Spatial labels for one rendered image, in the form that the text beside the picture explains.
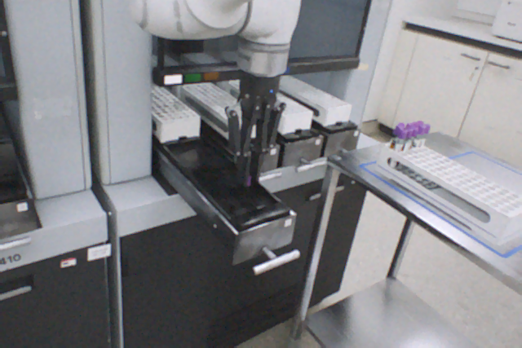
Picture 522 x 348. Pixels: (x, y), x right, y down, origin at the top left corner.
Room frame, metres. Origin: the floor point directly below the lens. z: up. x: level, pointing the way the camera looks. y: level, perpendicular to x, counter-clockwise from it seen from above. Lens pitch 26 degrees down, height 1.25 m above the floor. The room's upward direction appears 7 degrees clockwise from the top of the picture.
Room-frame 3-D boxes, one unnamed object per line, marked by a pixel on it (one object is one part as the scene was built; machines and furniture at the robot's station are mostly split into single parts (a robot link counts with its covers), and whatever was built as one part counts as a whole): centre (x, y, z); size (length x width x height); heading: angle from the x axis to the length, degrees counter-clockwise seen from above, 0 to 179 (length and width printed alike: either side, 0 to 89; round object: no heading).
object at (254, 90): (0.74, 0.01, 1.00); 0.08 x 0.07 x 0.09; 128
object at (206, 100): (1.04, 0.11, 0.83); 0.30 x 0.10 x 0.06; 38
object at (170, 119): (1.00, 0.27, 0.83); 0.30 x 0.10 x 0.06; 38
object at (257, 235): (0.86, 0.16, 0.78); 0.73 x 0.14 x 0.09; 38
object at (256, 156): (0.75, 0.00, 0.84); 0.03 x 0.01 x 0.07; 38
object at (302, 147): (1.24, 0.07, 0.78); 0.73 x 0.14 x 0.09; 38
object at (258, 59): (0.74, 0.01, 1.07); 0.09 x 0.09 x 0.06
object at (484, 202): (0.76, -0.40, 0.85); 0.30 x 0.10 x 0.06; 36
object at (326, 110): (1.23, -0.13, 0.83); 0.30 x 0.10 x 0.06; 38
